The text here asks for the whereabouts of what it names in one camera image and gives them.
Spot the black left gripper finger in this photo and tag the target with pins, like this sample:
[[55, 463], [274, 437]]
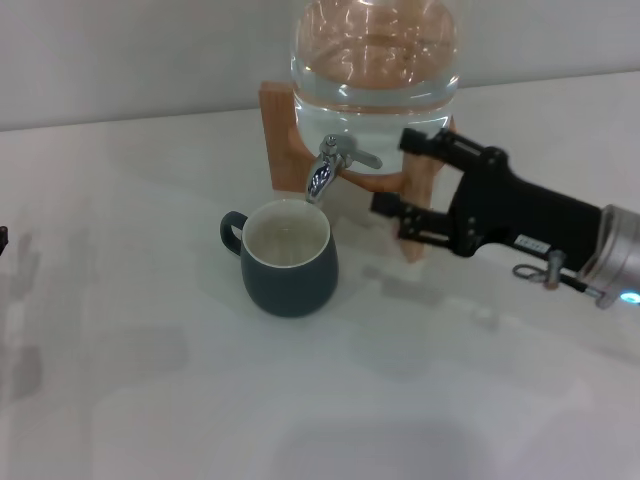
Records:
[[3, 239]]

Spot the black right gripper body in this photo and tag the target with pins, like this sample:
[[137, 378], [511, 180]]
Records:
[[515, 210]]

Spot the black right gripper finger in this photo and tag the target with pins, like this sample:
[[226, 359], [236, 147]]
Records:
[[445, 145], [422, 225]]

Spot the dark teal ceramic cup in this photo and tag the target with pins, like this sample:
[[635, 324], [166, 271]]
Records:
[[295, 290]]

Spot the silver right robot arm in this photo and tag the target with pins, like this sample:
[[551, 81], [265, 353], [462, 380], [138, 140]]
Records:
[[617, 250]]

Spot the chrome faucet tap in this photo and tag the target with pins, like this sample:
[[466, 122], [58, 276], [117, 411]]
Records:
[[320, 177]]

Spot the glass water dispenser jar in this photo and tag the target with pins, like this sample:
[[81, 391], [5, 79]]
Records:
[[375, 100]]

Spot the wooden dispenser stand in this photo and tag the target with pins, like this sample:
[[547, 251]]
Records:
[[280, 150]]

